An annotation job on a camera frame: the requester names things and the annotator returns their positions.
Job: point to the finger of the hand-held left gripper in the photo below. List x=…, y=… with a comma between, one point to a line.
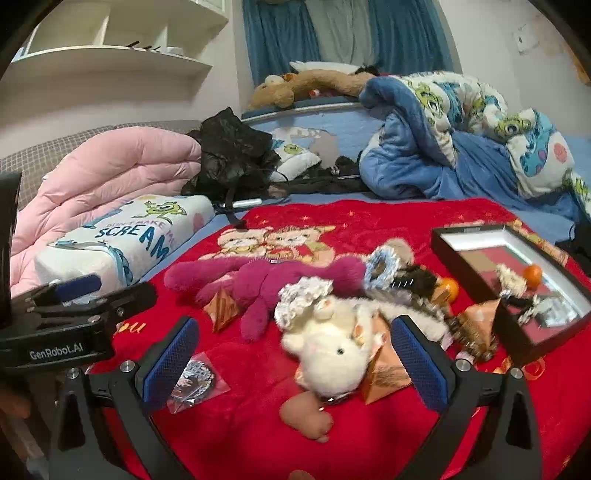
x=76, y=285
x=134, y=297

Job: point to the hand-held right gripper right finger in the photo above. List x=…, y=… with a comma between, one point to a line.
x=418, y=364

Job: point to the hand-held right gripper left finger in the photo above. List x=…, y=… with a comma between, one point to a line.
x=171, y=364

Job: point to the white plush sheep toy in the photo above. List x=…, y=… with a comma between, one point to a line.
x=332, y=360

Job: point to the black cardboard box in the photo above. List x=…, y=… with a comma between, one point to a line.
x=480, y=265

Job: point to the cream scrunchie with black trim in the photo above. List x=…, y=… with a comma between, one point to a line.
x=508, y=277

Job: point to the clear packet with barcode label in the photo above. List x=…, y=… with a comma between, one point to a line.
x=549, y=311

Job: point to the orange tangerine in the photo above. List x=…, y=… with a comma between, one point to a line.
x=533, y=274
x=451, y=290

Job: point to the person's left hand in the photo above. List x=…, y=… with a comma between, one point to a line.
x=11, y=404

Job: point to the orange triangular packet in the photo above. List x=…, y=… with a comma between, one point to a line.
x=383, y=374
x=480, y=318
x=224, y=309

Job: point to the white printed pillow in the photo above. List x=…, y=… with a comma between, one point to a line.
x=138, y=240

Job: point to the white and brown fluffy clip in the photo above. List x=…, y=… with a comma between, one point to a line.
x=411, y=307

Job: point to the dark brown hair clip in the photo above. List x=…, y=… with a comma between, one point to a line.
x=420, y=277

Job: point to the red printed blanket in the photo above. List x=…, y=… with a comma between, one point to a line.
x=249, y=415

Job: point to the blue and white scrunchie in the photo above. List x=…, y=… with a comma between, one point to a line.
x=371, y=272

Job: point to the magenta plush bear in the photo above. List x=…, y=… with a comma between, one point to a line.
x=258, y=286

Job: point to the pink quilt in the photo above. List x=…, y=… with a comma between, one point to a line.
x=115, y=170

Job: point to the small brown plush toy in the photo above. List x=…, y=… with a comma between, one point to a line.
x=304, y=415

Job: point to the silver satin scrunchie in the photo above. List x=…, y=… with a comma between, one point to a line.
x=295, y=300

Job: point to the white cylindrical tool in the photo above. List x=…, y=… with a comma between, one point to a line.
x=247, y=203

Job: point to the black clothing pile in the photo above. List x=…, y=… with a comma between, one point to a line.
x=231, y=147

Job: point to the black garment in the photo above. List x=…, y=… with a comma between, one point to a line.
x=323, y=182

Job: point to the small printed pillow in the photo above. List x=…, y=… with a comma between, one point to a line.
x=295, y=157

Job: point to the blue monster printed blanket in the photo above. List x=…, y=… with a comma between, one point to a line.
x=461, y=101

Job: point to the blue bed sheet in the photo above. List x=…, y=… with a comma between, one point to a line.
x=572, y=143

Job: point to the brown teddy bear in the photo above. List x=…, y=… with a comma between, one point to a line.
x=314, y=83

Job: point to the blue curtain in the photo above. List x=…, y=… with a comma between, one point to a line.
x=411, y=32
x=277, y=37

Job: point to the grey curtain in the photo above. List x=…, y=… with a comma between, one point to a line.
x=344, y=32

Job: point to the white wall shelf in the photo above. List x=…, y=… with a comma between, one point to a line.
x=115, y=69

